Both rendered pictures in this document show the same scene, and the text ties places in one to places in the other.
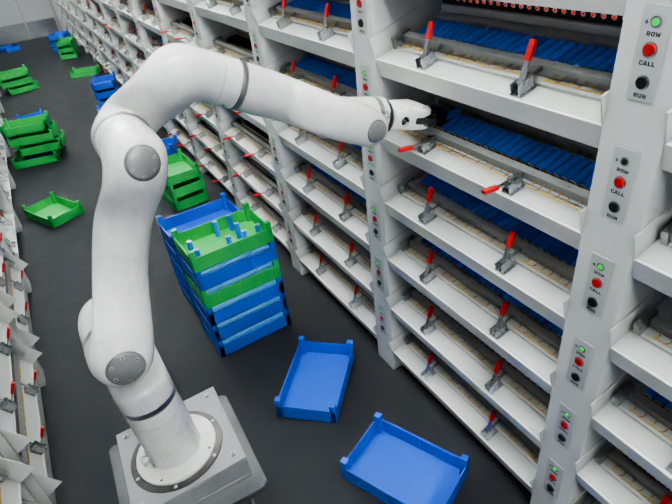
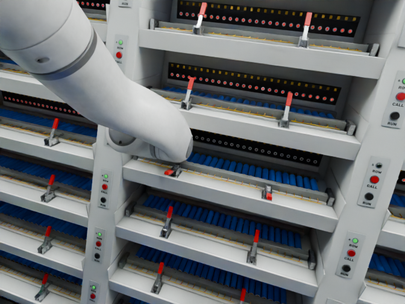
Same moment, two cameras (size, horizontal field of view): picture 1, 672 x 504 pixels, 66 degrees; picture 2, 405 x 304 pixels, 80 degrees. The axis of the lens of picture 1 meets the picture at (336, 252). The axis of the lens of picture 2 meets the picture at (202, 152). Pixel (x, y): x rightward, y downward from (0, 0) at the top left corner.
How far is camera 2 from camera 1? 0.77 m
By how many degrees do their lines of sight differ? 53
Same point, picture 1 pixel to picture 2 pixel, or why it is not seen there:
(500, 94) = (271, 126)
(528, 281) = (274, 265)
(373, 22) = (133, 71)
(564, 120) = (328, 142)
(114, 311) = not seen: outside the picture
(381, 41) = not seen: hidden behind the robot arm
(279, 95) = (120, 81)
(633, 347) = (366, 293)
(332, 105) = (171, 110)
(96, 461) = not seen: outside the picture
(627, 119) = (381, 139)
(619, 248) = (370, 224)
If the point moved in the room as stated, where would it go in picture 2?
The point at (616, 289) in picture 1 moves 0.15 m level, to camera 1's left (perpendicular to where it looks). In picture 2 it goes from (366, 254) to (358, 280)
